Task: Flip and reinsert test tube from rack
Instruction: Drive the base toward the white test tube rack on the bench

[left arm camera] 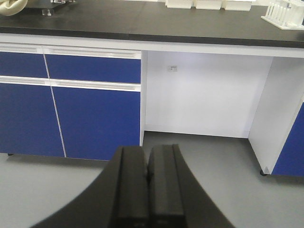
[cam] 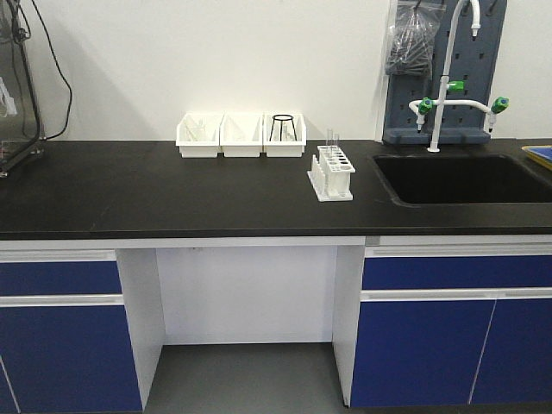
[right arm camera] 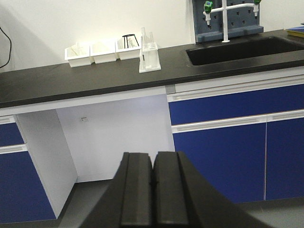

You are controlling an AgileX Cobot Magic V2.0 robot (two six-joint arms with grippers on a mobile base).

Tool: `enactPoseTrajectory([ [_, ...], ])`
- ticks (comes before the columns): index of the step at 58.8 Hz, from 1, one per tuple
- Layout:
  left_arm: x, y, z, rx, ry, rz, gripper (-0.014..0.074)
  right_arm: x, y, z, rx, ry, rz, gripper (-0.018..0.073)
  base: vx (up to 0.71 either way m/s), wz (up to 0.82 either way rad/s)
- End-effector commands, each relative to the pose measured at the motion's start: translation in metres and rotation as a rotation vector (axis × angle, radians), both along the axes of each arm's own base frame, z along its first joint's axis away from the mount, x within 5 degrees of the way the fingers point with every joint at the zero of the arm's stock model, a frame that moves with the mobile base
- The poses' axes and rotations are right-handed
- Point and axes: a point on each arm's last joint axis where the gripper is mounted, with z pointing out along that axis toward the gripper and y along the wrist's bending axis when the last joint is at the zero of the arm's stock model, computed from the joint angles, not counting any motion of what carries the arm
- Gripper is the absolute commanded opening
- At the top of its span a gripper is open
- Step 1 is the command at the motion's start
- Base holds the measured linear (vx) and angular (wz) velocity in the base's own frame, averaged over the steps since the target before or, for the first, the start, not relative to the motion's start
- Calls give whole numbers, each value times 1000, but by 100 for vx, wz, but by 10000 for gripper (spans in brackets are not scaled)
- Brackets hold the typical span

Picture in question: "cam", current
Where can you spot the white test tube rack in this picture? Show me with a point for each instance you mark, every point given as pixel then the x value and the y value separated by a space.
pixel 330 174

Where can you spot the clear glass test tube rear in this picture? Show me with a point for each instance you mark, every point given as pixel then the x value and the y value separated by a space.
pixel 329 140

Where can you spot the clear glass test tube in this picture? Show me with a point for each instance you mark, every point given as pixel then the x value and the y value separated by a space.
pixel 329 140
pixel 335 144

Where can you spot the clear glass test tube front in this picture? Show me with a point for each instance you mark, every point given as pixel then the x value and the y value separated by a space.
pixel 335 144

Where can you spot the white right storage bin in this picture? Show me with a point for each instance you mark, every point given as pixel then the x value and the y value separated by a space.
pixel 286 148

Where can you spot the white storage bin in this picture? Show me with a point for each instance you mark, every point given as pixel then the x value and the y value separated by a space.
pixel 241 134
pixel 286 148
pixel 198 135

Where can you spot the white middle storage bin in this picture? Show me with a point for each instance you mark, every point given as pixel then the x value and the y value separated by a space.
pixel 241 134

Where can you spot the white left storage bin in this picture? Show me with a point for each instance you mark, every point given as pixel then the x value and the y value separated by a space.
pixel 198 135

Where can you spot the black lab sink basin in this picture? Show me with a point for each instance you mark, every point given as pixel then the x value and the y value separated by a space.
pixel 434 180

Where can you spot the white gooseneck lab faucet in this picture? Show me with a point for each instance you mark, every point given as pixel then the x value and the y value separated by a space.
pixel 425 105

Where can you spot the blue right cabinet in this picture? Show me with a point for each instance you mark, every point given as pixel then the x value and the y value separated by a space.
pixel 453 330

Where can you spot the blue cabinet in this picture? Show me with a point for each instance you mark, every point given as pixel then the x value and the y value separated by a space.
pixel 453 330
pixel 65 342

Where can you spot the clear bag of grey pegs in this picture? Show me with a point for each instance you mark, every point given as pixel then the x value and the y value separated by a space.
pixel 413 38

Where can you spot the blue left cabinet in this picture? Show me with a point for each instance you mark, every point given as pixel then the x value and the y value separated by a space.
pixel 65 342

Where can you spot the yellow-rimmed blue tray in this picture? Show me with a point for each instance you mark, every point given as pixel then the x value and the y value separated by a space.
pixel 541 154

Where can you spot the black wire tripod stand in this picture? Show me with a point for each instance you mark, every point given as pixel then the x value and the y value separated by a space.
pixel 283 128

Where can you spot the clear acrylic enclosure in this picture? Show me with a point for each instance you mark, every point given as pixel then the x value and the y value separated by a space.
pixel 21 126

